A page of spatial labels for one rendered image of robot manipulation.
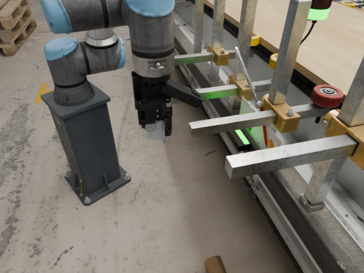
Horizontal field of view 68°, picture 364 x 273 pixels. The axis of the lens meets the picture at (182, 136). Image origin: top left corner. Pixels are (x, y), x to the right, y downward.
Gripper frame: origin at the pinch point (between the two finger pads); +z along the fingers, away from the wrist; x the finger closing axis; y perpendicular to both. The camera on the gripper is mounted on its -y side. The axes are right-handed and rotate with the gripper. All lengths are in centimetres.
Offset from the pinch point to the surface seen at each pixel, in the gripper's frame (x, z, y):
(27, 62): -281, 83, 108
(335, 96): 3.3, -8.1, -47.1
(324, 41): -36, -7, -74
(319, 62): -19, -7, -59
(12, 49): -306, 75, 127
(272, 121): 1.5, -1.4, -30.3
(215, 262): 1, 75, -20
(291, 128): 5.0, -0.7, -34.6
